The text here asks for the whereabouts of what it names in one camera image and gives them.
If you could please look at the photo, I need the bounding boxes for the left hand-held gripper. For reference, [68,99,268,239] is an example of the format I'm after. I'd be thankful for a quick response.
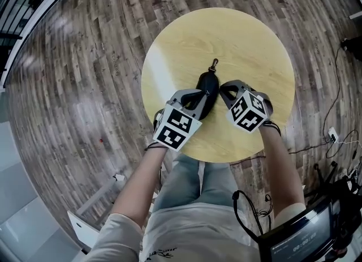
[152,89,213,152]

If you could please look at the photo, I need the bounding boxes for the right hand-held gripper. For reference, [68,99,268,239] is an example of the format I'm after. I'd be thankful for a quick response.
[219,79,274,134]

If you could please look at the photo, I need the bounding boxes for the black zippered case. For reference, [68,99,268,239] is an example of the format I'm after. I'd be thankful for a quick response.
[195,58,221,121]

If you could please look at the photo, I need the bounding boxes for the person's right forearm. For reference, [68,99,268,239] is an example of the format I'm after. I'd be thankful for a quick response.
[258,122,307,219]

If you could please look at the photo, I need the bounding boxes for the person's left forearm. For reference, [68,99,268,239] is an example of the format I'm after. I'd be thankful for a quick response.
[109,141,170,229]

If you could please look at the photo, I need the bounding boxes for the round wooden table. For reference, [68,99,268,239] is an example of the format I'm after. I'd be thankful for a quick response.
[140,7,296,163]

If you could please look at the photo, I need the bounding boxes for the person's grey trousers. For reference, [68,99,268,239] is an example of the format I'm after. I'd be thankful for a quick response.
[152,153,243,213]

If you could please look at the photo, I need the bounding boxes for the white power strip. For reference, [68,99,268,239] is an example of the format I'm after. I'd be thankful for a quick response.
[327,127,339,143]

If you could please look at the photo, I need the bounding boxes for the person's white shirt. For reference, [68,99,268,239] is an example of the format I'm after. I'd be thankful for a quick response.
[84,203,272,262]

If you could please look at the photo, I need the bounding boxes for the black monitor screen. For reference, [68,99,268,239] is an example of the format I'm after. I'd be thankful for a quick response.
[258,201,340,262]

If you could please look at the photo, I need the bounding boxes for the white desk panel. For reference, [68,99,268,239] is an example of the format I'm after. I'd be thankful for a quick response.
[67,209,100,256]

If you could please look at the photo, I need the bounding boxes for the black bag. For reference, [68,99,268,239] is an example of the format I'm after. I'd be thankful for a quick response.
[333,177,362,253]

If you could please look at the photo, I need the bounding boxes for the black metal railing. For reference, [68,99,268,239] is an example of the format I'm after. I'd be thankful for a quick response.
[0,0,66,41]

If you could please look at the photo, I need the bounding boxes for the black floor cable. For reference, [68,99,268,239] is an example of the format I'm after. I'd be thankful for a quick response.
[323,46,344,143]

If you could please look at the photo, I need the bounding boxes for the white cable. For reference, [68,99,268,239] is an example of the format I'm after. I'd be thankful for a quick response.
[336,138,362,146]

